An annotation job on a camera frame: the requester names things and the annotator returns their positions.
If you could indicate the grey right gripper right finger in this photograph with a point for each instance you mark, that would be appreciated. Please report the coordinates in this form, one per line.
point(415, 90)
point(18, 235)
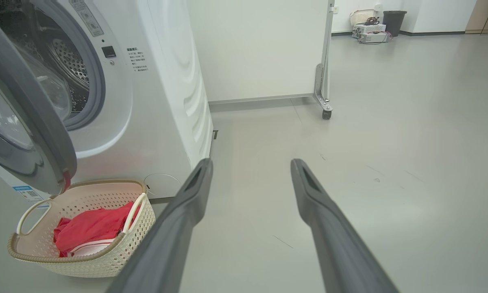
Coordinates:
point(341, 252)

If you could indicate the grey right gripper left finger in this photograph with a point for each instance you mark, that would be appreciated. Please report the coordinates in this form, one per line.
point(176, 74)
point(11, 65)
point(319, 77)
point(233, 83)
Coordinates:
point(166, 244)

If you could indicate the red cloth garment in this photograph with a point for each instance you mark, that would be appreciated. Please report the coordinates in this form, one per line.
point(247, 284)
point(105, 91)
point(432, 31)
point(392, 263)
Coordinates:
point(89, 228)

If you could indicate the dark round washer door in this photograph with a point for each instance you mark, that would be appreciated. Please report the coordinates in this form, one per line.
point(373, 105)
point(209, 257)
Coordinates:
point(44, 134)

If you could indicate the cream perforated laundry basket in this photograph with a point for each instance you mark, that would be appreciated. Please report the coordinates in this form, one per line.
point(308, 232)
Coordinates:
point(85, 264)

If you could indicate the white front-load washing machine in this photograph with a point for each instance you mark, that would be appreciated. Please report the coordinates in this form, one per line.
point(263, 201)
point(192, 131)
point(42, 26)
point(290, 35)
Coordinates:
point(162, 101)

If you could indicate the stainless steel washing machine drum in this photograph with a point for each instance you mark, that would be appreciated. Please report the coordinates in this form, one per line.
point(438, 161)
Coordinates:
point(71, 61)

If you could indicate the white wicker basket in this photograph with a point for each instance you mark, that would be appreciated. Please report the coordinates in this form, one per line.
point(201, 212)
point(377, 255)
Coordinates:
point(362, 17)

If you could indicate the round drain filter cover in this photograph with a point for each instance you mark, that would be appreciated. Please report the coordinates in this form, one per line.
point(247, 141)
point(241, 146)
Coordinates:
point(162, 186)

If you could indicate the blue energy label sticker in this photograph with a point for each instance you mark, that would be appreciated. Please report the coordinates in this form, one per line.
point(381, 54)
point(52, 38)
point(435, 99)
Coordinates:
point(30, 195)

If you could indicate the printed text notice label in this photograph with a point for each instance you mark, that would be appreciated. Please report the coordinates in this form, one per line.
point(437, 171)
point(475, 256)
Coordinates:
point(137, 60)

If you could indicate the white electronic device boxes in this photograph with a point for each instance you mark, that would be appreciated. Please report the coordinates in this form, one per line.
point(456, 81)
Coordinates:
point(372, 33)

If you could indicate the dark grey trash bin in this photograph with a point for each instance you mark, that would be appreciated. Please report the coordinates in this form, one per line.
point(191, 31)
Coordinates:
point(394, 23)

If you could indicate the grey warning sticker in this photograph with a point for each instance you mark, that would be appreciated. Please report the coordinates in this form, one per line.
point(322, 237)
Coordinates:
point(86, 18)

